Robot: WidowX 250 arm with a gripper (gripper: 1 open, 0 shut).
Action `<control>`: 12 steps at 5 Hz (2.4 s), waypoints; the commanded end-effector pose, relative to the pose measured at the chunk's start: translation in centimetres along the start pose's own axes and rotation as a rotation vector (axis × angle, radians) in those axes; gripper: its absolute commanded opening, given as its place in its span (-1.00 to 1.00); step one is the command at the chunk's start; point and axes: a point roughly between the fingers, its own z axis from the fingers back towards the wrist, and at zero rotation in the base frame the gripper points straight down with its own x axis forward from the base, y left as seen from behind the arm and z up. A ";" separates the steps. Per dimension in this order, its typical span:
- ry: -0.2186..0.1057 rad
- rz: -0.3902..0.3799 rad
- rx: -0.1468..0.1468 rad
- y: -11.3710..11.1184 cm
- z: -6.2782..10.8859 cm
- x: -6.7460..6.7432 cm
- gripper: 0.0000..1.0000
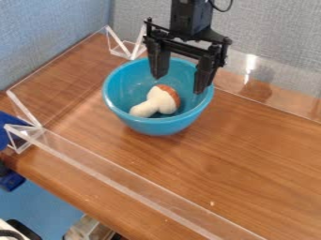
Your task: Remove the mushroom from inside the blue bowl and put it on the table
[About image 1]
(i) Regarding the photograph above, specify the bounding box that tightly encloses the black and white object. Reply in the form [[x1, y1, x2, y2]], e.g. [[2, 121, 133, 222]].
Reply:
[[0, 218, 43, 240]]

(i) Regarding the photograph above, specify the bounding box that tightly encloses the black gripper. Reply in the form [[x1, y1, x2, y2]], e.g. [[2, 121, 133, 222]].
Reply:
[[145, 0, 233, 94]]

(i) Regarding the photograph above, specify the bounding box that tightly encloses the white and brown toy mushroom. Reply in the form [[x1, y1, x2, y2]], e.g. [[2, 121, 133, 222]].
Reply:
[[130, 84, 181, 118]]

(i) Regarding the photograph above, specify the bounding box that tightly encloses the blue bowl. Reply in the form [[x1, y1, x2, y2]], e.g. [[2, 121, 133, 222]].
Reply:
[[102, 57, 214, 136]]

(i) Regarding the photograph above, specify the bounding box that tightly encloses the black cable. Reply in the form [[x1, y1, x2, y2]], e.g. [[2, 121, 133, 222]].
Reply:
[[208, 0, 234, 13]]

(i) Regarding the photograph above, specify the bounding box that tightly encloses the blue clamp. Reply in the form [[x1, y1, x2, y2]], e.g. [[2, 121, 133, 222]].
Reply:
[[0, 111, 28, 192]]

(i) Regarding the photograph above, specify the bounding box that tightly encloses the clear plastic object under table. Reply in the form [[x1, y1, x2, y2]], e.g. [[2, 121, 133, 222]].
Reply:
[[63, 215, 114, 240]]

